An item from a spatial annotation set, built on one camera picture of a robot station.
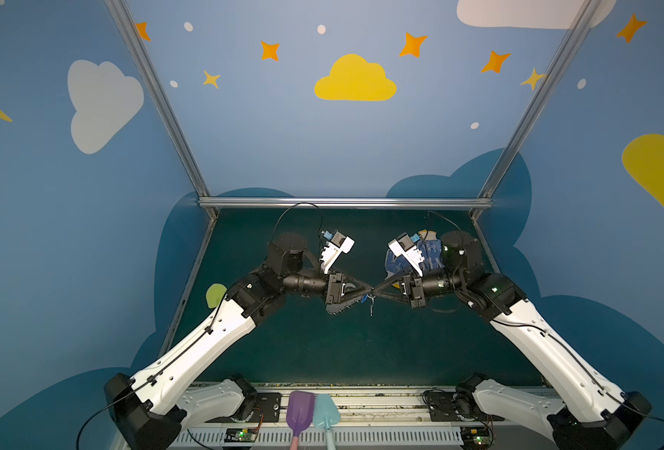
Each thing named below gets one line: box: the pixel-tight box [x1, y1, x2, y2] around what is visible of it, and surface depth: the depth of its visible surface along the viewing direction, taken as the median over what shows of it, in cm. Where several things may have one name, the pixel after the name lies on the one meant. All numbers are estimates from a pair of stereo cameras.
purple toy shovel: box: [286, 390, 316, 450], surface depth 75 cm
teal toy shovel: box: [313, 393, 341, 450], surface depth 74 cm
